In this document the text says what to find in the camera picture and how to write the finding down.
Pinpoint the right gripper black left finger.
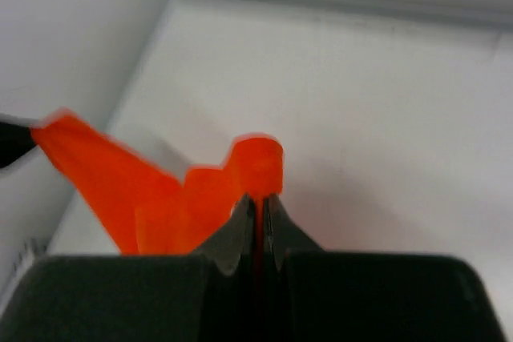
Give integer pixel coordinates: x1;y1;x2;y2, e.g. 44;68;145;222
192;195;256;276

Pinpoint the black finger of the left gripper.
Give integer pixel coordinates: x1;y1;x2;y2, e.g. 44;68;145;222
1;114;37;169

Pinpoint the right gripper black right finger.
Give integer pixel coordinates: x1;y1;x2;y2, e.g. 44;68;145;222
264;195;325;274

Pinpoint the orange t shirt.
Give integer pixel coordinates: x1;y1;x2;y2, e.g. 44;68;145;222
29;110;284;255

